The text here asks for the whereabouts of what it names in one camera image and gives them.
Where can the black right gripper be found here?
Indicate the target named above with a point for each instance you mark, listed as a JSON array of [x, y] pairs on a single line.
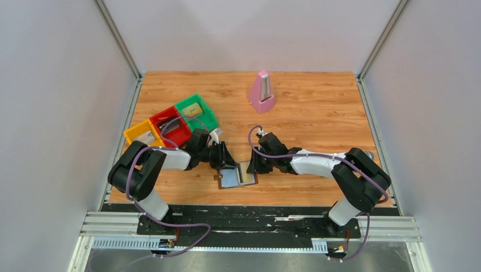
[[258, 163]]

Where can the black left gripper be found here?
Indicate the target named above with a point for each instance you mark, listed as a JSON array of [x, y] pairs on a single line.
[[218, 154]]

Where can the brown leather card holder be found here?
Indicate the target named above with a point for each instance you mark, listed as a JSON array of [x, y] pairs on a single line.
[[230, 178]]

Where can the gold card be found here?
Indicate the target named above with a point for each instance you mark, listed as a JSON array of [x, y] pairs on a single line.
[[247, 178], [193, 110]]

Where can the black card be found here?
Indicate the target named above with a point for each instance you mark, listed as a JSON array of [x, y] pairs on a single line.
[[168, 125]]

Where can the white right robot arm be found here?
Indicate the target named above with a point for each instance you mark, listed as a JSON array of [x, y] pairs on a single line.
[[364, 183]]

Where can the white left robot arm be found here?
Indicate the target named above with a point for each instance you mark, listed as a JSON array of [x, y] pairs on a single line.
[[137, 170]]

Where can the gold card in green bin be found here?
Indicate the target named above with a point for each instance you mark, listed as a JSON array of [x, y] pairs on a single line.
[[193, 110]]

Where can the silver card in yellow bin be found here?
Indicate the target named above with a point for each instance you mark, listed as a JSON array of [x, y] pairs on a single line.
[[148, 138]]

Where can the green plastic bin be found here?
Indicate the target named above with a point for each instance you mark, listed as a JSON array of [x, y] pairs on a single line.
[[206, 121]]

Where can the pink metronome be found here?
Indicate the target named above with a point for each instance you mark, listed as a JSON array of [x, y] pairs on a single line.
[[261, 96]]

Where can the red plastic bin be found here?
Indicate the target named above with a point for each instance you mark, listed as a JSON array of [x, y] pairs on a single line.
[[177, 132]]

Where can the black microphone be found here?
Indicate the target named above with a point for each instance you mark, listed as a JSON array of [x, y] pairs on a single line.
[[370, 155]]

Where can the yellow plastic bin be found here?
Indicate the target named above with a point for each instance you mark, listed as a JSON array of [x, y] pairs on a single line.
[[143, 132]]

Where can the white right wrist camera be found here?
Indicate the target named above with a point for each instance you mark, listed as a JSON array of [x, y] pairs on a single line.
[[260, 132]]

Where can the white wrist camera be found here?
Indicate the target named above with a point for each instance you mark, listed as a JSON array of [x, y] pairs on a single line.
[[260, 132], [214, 136]]

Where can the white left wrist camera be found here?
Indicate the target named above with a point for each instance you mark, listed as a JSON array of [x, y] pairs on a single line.
[[214, 136]]

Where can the black mounting rail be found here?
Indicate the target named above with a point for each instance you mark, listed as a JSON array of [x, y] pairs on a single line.
[[211, 227]]

